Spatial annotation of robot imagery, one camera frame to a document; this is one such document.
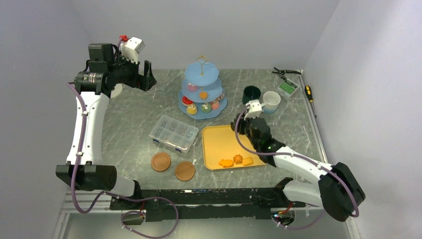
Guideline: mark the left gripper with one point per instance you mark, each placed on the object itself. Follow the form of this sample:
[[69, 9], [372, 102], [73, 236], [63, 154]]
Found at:
[[143, 82]]

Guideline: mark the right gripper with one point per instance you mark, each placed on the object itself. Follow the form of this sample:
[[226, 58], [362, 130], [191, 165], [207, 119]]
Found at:
[[241, 122]]

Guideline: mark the white chocolate drizzle donut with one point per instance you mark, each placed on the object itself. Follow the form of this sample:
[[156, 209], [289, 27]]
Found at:
[[221, 96]]

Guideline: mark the green cupcake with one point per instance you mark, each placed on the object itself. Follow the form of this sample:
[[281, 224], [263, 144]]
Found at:
[[206, 108]]

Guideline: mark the blue three-tier cake stand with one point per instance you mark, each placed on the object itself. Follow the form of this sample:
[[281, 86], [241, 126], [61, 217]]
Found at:
[[205, 75]]

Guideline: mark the flower shaped orange cookie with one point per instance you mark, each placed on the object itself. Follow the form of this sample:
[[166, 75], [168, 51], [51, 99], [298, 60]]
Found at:
[[203, 95]]

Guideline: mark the yellow cupcake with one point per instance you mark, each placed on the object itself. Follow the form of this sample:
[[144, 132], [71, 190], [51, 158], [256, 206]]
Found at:
[[192, 109]]

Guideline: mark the red donut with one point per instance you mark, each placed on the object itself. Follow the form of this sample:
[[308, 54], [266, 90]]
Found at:
[[186, 101]]

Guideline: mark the purple cupcake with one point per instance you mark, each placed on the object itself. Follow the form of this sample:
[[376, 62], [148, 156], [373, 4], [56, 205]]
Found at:
[[191, 87]]

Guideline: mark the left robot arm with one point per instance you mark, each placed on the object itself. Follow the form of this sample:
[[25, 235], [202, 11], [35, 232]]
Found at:
[[84, 169]]

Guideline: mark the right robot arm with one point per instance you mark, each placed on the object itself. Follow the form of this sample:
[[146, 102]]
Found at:
[[332, 187]]

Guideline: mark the white tape roll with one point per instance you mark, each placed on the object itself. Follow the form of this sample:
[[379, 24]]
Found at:
[[116, 91]]

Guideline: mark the square yellow cracker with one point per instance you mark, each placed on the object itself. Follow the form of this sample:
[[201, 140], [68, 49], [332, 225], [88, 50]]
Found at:
[[247, 161]]

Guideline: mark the white mug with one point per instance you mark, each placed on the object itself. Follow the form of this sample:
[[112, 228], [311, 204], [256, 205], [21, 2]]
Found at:
[[271, 101]]

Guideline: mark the yellow serving tray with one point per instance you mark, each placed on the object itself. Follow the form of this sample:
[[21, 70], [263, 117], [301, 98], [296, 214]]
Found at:
[[219, 142]]

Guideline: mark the dark green mug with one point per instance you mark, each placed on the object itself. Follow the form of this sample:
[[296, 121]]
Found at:
[[250, 93]]

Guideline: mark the green label plastic box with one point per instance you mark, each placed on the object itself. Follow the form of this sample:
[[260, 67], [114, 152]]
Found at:
[[287, 88]]

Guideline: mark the black pliers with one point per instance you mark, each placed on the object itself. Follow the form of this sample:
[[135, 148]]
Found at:
[[282, 73]]

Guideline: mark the yellow black screwdriver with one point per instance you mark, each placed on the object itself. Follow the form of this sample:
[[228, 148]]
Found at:
[[308, 93]]

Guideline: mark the clear plastic screw box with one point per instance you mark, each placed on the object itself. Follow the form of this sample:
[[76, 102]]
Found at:
[[174, 133]]

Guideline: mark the brown round coaster right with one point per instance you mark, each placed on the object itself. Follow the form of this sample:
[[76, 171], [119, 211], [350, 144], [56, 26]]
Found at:
[[185, 171]]

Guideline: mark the brown round coaster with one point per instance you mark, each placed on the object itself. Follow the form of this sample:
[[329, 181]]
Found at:
[[185, 171], [160, 161]]

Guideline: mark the brown round coaster left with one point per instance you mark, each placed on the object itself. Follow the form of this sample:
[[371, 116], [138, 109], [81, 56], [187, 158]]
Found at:
[[160, 161]]

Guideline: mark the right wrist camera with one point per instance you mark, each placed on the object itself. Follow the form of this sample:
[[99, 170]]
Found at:
[[253, 109]]

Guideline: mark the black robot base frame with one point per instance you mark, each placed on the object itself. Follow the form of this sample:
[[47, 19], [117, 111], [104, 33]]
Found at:
[[230, 212]]

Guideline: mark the aluminium rail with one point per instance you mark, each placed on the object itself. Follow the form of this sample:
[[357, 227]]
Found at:
[[82, 201]]

